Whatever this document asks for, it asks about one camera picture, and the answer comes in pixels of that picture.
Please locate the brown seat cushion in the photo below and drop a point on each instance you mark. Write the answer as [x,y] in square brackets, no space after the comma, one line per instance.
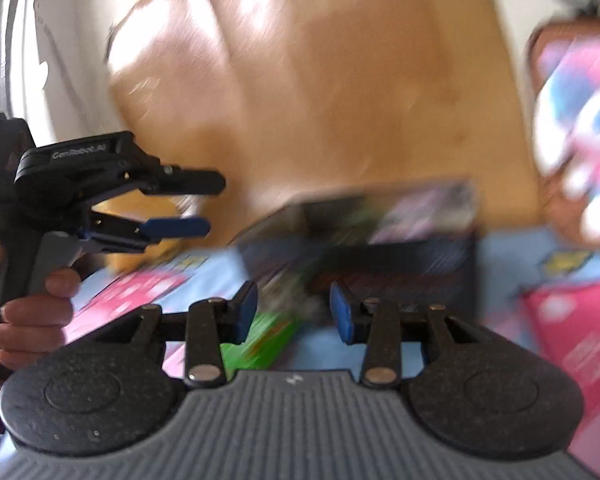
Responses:
[545,220]

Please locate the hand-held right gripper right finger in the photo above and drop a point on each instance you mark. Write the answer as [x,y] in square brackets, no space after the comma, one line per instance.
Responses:
[342,317]

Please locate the white door frame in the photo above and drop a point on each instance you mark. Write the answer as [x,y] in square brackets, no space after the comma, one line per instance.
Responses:
[10,35]

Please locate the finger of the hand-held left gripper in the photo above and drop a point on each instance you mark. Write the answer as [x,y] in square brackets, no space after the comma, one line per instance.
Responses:
[177,227]
[190,182]

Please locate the black printed cardboard box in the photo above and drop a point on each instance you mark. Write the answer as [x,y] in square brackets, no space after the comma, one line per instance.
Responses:
[380,255]

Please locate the green snack packet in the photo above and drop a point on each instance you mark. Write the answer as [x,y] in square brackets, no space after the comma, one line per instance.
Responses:
[260,342]

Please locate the printed blanket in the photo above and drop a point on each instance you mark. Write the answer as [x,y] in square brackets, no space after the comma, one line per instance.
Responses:
[540,300]

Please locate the pink and blue plush toy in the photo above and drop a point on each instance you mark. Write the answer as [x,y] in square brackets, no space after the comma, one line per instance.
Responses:
[580,125]

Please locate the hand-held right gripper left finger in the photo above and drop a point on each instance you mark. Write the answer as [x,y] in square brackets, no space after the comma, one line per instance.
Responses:
[245,312]

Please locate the person's left hand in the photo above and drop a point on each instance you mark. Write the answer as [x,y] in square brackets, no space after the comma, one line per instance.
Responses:
[30,317]

